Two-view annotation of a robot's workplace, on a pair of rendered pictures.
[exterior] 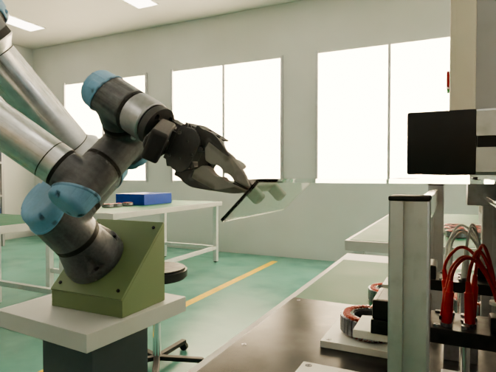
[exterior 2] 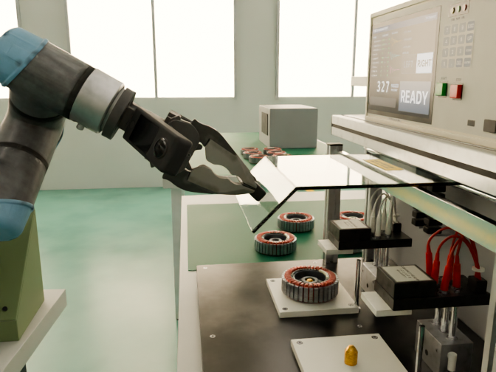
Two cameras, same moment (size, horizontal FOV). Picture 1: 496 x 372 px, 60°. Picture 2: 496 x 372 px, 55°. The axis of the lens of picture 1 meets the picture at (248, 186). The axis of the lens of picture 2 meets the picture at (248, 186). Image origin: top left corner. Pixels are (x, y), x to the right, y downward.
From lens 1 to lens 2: 0.39 m
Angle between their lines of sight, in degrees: 34
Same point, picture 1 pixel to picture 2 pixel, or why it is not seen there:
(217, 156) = (221, 156)
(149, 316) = (42, 326)
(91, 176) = (25, 184)
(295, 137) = not seen: hidden behind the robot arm
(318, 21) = not seen: outside the picture
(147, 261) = (29, 261)
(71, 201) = (11, 224)
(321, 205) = not seen: hidden behind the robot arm
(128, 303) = (21, 320)
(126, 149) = (52, 137)
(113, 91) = (57, 67)
